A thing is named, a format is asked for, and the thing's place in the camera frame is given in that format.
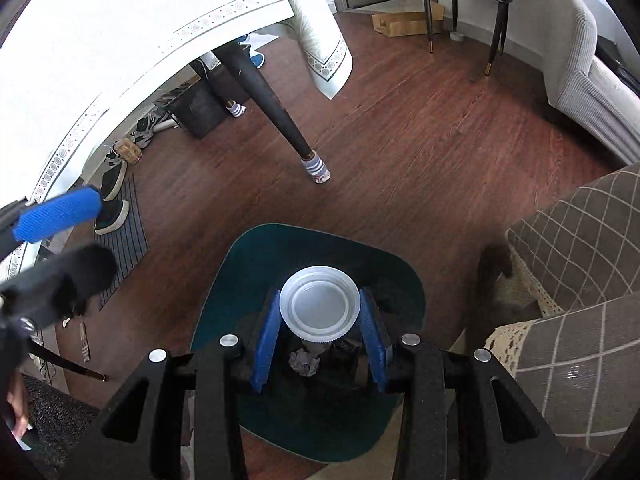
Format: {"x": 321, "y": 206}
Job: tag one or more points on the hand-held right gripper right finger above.
{"x": 374, "y": 345}

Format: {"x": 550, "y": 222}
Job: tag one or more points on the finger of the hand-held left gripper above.
{"x": 55, "y": 215}
{"x": 70, "y": 275}

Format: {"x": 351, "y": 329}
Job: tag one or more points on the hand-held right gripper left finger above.
{"x": 265, "y": 350}

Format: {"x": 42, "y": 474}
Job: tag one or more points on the white paper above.
{"x": 304, "y": 362}

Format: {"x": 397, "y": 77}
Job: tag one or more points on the white plastic lid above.
{"x": 320, "y": 305}

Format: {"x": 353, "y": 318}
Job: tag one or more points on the person's left hand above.
{"x": 17, "y": 400}

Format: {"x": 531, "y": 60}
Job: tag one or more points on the dark sneaker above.
{"x": 114, "y": 180}
{"x": 111, "y": 217}

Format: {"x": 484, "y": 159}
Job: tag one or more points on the striped floor mat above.
{"x": 130, "y": 245}

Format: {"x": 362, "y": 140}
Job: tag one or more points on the dark shaggy rug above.
{"x": 55, "y": 420}

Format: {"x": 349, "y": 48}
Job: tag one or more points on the grey sneakers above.
{"x": 150, "y": 127}

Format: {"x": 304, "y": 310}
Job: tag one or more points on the beige lace cloth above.
{"x": 520, "y": 285}

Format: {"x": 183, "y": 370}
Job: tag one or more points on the black storage box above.
{"x": 200, "y": 110}

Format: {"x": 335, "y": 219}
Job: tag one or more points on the striped leg sock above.
{"x": 236, "y": 109}
{"x": 316, "y": 170}

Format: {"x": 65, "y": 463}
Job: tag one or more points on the white patterned tablecloth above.
{"x": 125, "y": 35}

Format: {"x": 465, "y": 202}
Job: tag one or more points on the dark wooden table leg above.
{"x": 220, "y": 85}
{"x": 270, "y": 100}

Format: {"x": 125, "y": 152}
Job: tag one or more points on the grey checked tablecloth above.
{"x": 575, "y": 250}

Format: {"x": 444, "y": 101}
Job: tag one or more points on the blue slipper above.
{"x": 255, "y": 57}

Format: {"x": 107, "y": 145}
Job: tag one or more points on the cardboard box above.
{"x": 400, "y": 22}

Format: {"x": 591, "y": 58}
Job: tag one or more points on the grey armchair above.
{"x": 580, "y": 60}

